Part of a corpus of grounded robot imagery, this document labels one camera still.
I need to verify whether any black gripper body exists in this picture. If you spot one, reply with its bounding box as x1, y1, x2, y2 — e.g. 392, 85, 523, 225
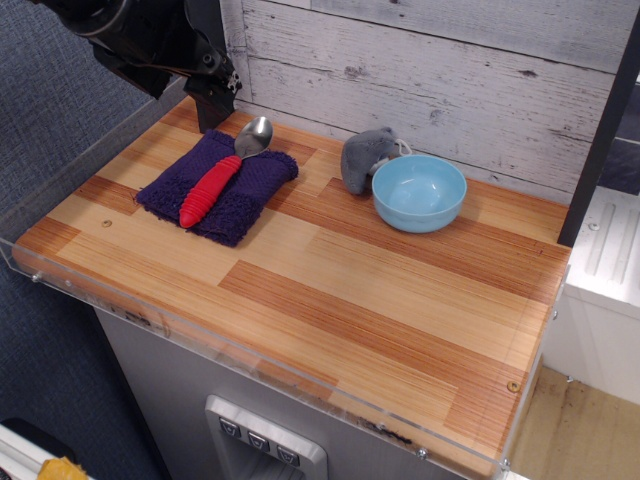
186, 30, 242, 116

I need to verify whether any black vertical post left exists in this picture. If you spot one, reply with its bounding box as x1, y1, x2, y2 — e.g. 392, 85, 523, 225
185, 0, 235, 132

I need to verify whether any black vertical post right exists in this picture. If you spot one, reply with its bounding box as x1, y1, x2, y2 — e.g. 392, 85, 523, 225
557, 12, 639, 247

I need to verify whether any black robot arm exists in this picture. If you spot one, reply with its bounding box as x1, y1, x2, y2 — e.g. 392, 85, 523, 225
41, 0, 242, 129

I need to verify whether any purple folded cloth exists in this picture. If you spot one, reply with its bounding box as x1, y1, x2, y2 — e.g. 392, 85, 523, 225
136, 130, 299, 247

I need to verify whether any clear acrylic table guard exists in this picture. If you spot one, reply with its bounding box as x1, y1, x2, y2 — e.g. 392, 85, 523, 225
14, 70, 570, 478

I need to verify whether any light blue bowl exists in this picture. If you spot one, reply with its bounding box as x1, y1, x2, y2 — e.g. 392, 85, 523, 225
372, 155, 467, 233

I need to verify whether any red handled metal spoon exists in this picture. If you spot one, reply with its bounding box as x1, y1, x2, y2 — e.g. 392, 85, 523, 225
179, 116, 274, 229

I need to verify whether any grey plush toy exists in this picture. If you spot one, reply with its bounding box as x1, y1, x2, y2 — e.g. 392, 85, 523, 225
341, 127, 413, 195

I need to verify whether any white ribbed appliance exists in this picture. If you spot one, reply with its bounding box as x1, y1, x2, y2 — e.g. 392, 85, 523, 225
542, 187, 639, 404

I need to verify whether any black vertical post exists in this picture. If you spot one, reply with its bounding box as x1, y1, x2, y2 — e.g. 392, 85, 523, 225
185, 0, 235, 132
557, 12, 639, 247

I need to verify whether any grey cabinet with button panel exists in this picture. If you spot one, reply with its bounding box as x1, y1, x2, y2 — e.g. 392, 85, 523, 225
97, 311, 456, 479

